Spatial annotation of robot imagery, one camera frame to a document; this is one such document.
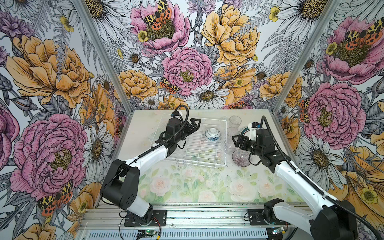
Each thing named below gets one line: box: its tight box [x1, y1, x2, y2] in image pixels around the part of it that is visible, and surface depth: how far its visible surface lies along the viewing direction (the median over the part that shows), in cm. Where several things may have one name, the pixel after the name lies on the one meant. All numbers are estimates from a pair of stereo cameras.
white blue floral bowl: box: [204, 127, 221, 142], surface depth 101 cm
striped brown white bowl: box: [232, 149, 252, 168], surface depth 94 cm
